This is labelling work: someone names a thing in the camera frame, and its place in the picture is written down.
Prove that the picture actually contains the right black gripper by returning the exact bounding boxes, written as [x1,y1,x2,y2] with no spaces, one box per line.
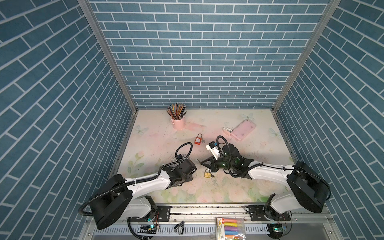
[200,154,236,173]

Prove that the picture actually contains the large brass padlock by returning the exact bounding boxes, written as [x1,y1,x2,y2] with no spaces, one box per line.
[204,169,214,178]

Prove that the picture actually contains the red padlock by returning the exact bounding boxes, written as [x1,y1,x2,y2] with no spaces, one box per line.
[195,134,203,145]

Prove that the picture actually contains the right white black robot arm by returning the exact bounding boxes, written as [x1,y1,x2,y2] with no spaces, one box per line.
[200,136,331,220]

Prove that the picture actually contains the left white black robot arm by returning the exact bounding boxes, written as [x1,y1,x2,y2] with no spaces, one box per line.
[78,142,197,230]

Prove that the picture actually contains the pink pencil cup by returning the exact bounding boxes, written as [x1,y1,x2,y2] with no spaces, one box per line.
[171,117,186,131]

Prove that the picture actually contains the pink case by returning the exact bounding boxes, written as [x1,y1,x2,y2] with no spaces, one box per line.
[231,120,256,141]

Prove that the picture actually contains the coloured pencils bundle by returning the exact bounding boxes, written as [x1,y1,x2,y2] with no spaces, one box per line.
[167,103,186,120]

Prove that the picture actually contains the black metal clip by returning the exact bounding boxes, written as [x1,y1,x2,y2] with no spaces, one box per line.
[174,221,185,236]

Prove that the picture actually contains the marker pack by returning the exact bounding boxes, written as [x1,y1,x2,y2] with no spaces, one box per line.
[216,218,246,240]

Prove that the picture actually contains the left circuit board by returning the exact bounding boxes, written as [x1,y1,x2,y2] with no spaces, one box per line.
[138,225,157,235]

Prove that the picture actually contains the circuit board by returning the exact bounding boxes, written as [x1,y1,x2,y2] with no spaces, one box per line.
[138,225,157,235]
[267,224,284,240]

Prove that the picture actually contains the right circuit board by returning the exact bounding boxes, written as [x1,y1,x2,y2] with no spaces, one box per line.
[267,224,284,240]

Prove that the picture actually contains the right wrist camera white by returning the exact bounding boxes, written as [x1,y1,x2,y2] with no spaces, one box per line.
[206,141,221,160]

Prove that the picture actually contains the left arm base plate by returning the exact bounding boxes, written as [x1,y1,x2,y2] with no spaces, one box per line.
[128,206,171,223]

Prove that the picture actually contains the aluminium front rail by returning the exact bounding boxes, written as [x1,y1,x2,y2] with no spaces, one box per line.
[92,204,335,235]

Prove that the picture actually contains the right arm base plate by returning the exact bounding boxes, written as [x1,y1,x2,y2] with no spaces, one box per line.
[245,205,291,222]

